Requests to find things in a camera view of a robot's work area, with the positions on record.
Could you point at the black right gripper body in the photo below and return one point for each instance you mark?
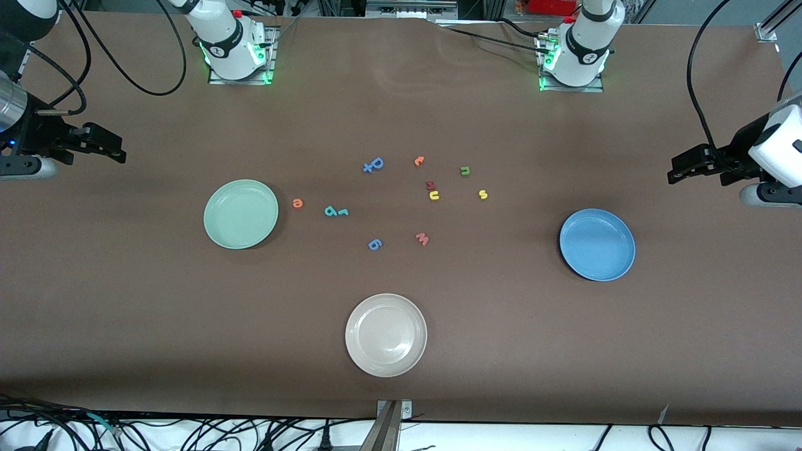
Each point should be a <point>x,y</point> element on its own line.
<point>36,134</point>

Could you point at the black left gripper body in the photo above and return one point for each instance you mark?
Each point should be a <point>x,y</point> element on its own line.
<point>741,148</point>

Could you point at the teal foam letter d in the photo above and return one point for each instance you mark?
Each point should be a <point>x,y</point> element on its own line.
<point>330,211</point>

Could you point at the blue plate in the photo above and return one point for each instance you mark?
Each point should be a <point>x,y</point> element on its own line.
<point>597,245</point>

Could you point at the aluminium profile bar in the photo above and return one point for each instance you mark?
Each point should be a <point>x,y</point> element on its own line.
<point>774,22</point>

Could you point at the pale green plate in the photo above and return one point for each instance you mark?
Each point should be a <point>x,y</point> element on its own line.
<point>240,214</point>

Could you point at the brown paper table cover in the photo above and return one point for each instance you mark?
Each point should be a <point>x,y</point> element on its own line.
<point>188,313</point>

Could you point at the red box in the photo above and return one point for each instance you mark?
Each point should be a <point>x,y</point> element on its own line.
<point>551,6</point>

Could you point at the blue foam letter p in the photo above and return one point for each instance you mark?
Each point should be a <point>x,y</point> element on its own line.
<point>377,163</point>

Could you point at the pink foam letter w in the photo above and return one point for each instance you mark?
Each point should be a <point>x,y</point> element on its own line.
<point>422,238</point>

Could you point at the blue foam digit six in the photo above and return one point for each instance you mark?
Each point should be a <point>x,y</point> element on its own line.
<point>374,244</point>

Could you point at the black metal rack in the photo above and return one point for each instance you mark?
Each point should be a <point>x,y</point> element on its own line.
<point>410,7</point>

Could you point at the beige plate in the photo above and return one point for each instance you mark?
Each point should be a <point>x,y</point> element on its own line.
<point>386,335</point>

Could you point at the black plug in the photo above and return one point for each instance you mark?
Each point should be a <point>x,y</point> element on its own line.
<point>324,441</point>

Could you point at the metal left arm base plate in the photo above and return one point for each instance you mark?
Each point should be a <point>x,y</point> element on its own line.
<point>576,89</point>

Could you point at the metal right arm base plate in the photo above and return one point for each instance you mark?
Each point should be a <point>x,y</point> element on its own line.
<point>271,53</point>

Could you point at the metal table bracket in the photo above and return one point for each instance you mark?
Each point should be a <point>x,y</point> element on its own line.
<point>387,426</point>

